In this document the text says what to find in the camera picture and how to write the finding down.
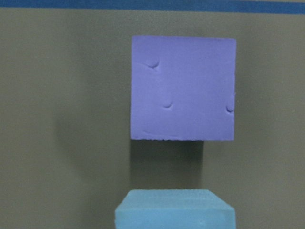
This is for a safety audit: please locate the light blue foam block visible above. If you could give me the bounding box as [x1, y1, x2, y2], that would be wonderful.
[115, 189, 236, 229]

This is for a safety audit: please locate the purple foam block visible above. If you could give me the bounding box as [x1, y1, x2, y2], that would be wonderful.
[130, 35, 237, 141]

